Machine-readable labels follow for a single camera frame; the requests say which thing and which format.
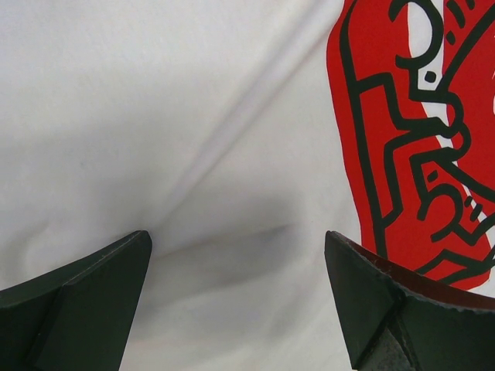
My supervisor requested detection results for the white t-shirt red print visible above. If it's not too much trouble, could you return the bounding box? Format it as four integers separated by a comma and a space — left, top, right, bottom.
1, 1, 494, 370

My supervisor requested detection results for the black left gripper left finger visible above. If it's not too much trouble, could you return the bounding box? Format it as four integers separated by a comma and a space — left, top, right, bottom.
1, 230, 152, 370

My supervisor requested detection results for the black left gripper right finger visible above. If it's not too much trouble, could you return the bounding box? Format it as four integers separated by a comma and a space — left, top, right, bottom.
325, 232, 494, 370

